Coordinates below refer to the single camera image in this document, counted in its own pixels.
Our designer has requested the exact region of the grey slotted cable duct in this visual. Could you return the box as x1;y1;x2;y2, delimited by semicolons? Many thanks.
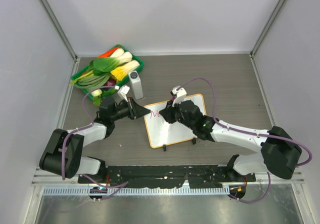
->
42;185;230;197

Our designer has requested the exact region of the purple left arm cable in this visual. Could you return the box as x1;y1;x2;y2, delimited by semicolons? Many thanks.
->
60;85;130;201

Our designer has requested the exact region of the white pen holder box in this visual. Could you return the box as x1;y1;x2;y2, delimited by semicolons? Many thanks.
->
128;71;144;100

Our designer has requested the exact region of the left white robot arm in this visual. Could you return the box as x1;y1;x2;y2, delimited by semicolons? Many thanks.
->
39;96;151;184

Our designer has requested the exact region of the green plastic vegetable tray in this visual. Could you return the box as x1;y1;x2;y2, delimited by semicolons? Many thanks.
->
69;44;144;102

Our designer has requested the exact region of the yellow framed whiteboard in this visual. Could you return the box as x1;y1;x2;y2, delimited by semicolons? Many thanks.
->
144;101;197;149

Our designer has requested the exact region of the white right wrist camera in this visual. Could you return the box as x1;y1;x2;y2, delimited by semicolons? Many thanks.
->
170;85;187;107

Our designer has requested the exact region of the black wire whiteboard stand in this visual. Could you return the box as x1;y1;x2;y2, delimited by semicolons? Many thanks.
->
162;137;197;152

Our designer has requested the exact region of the orange toy carrot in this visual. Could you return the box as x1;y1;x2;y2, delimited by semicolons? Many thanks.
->
97;46;120;59

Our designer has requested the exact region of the white bok choy toy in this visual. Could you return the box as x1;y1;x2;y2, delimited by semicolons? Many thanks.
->
117;51;133;66

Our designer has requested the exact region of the purple toy onion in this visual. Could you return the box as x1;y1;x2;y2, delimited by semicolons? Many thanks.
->
104;78;117;87

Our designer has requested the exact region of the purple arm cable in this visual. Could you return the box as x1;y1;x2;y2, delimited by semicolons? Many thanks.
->
60;85;130;201
179;77;313;204

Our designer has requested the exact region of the green bok choy toy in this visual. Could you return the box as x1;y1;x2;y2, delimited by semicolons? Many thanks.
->
85;47;125;76

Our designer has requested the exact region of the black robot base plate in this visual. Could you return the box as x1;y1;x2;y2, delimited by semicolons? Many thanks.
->
78;165;256;189

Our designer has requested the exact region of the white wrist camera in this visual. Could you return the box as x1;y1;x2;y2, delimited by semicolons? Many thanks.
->
114;84;130;102
170;85;187;107

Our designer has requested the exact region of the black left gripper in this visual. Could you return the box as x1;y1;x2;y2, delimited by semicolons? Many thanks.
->
110;97;150;122

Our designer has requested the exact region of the green onion toy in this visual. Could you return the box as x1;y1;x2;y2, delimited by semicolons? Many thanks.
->
69;72;111;92

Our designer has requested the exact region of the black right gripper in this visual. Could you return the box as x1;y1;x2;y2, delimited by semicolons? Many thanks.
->
160;97;195;130

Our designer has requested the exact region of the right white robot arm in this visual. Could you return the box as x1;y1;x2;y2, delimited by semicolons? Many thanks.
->
159;100;302;182

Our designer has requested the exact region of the yellow napa cabbage toy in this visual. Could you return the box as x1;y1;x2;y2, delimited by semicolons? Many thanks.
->
110;60;140;81

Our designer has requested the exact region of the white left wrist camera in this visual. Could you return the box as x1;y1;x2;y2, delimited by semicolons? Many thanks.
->
114;84;130;102

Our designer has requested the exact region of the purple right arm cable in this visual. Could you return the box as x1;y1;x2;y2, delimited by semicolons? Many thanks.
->
179;77;313;204

